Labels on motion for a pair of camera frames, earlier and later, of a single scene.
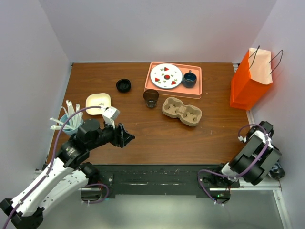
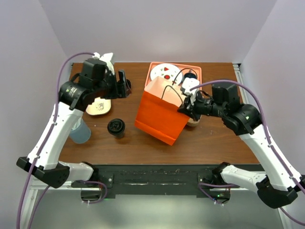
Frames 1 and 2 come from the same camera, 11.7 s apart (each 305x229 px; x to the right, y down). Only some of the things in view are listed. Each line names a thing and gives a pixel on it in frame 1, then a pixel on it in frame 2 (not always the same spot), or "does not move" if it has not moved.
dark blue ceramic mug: x=189 y=79 does not move
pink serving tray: x=194 y=92 does not move
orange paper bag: x=252 y=78 to x=158 y=114
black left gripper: x=121 y=136 to x=119 y=89
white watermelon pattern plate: x=166 y=76 does not move
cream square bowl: x=102 y=101 does not move
